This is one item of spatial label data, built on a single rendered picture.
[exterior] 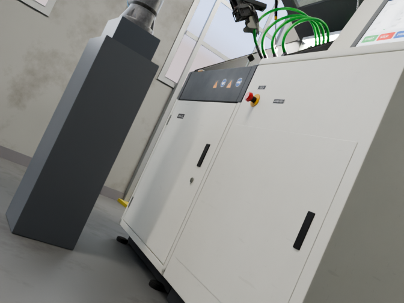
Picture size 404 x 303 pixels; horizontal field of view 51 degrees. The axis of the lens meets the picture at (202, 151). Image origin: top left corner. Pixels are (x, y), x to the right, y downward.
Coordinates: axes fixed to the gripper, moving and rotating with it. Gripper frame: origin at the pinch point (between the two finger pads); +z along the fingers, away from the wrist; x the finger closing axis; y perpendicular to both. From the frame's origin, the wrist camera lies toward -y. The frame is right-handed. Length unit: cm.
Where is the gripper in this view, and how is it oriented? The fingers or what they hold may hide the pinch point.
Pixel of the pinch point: (257, 33)
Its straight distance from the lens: 211.6
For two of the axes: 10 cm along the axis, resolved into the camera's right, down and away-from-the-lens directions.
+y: -8.8, 3.1, -3.5
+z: 3.5, 9.4, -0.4
